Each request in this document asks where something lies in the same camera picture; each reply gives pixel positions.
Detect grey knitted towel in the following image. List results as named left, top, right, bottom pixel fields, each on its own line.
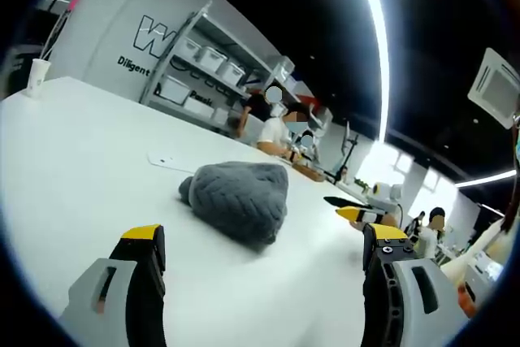
left=177, top=161, right=290, bottom=253

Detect white flat card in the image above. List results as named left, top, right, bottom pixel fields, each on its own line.
left=146, top=150, right=201, bottom=174

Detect person's right hand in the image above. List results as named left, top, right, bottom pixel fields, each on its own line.
left=350, top=213, right=401, bottom=231

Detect brown tray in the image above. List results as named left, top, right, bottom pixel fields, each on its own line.
left=292, top=162, right=327, bottom=183

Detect black stand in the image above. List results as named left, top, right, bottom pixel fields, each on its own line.
left=333, top=122, right=361, bottom=182

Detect short ceiling light strip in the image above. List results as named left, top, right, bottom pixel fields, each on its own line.
left=454, top=169, right=518, bottom=189

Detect ceiling air conditioner unit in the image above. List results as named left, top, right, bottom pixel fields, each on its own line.
left=466, top=47, right=520, bottom=129

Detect white storage box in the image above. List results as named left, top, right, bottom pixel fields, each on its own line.
left=159, top=76, right=193, bottom=105
left=184, top=97, right=213, bottom=117
left=198, top=45, right=228, bottom=72
left=180, top=36, right=203, bottom=59
left=219, top=59, right=245, bottom=85

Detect long ceiling light strip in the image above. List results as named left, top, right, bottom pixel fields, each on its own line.
left=348, top=0, right=392, bottom=145

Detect grey metal shelf rack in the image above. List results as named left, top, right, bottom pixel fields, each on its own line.
left=139, top=0, right=294, bottom=121

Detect white paper cup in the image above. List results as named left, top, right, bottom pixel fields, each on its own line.
left=27, top=58, right=52, bottom=100

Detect thin sticks in cup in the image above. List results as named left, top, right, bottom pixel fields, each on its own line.
left=39, top=0, right=89, bottom=62

